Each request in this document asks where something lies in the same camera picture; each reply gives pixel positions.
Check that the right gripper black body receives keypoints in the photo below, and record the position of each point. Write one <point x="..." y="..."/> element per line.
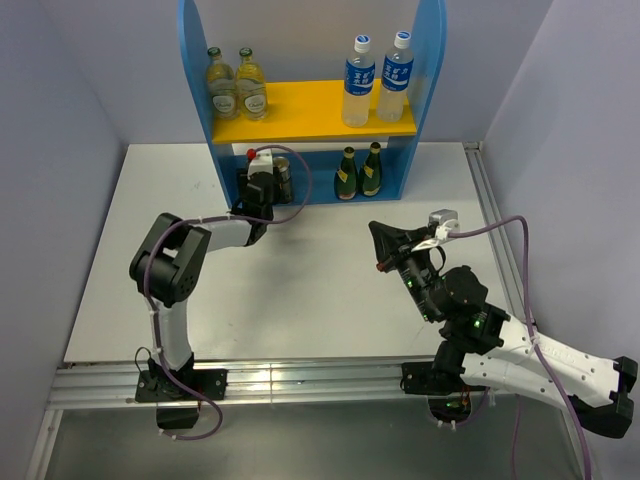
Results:
<point x="417" y="271"/>

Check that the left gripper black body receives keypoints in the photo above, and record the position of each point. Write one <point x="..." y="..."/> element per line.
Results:
<point x="276" y="197"/>

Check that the black gold can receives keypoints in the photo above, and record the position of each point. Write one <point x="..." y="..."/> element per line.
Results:
<point x="285" y="185"/>

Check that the green glass bottle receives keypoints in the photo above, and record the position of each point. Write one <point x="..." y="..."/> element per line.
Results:
<point x="346" y="176"/>
<point x="370" y="174"/>

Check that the Pocari water bottle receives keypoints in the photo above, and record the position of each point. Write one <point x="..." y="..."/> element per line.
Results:
<point x="359" y="78"/>
<point x="395" y="78"/>

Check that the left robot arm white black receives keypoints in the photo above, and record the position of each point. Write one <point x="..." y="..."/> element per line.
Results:
<point x="167" y="266"/>

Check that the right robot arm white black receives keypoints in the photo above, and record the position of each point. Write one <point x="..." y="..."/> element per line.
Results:
<point x="484" y="346"/>

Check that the blue shelf with yellow board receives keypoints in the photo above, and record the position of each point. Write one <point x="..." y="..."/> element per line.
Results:
<point x="309" y="111"/>

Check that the right yellow soda water bottle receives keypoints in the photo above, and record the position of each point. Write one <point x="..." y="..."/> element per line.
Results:
<point x="251" y="86"/>

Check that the yellow soda water bottle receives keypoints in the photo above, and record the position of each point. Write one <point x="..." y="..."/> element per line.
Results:
<point x="220" y="79"/>
<point x="251" y="86"/>

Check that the left yellow soda water bottle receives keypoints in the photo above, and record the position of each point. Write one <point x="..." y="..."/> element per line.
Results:
<point x="220" y="79"/>

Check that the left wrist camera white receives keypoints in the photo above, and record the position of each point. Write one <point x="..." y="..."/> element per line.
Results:
<point x="259" y="161"/>

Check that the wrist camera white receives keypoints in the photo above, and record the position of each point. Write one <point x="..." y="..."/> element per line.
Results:
<point x="259" y="161"/>
<point x="442" y="223"/>

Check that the aluminium rail right side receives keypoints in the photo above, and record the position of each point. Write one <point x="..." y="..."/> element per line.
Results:
<point x="517" y="291"/>

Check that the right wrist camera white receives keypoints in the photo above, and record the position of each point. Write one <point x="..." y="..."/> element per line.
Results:
<point x="442" y="223"/>

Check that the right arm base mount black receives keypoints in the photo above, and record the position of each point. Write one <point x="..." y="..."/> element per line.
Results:
<point x="450" y="401"/>

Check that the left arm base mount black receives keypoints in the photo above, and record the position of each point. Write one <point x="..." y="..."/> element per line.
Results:
<point x="177" y="409"/>

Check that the aluminium rail frame front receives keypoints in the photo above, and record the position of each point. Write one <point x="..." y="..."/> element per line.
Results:
<point x="110" y="386"/>

